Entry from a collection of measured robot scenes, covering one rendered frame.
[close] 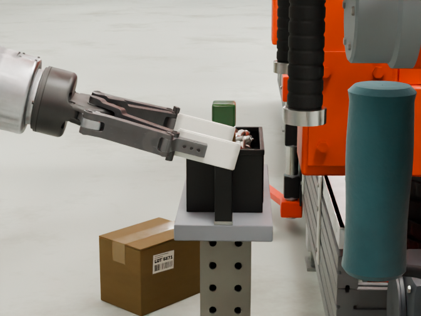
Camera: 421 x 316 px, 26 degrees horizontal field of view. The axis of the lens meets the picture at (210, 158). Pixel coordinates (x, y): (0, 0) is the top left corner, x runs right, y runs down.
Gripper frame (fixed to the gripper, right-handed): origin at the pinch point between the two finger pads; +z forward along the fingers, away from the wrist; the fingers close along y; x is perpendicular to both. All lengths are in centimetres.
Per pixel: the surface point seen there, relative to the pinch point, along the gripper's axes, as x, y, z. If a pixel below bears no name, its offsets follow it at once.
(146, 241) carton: 54, 118, 3
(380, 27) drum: -17.5, -1.3, 14.4
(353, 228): 9.6, 14.4, 22.9
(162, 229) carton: 52, 127, 7
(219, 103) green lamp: 3.3, 47.4, 4.5
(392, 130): -4.8, 12.2, 23.3
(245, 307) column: 44, 66, 22
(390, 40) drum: -16.4, -0.8, 16.0
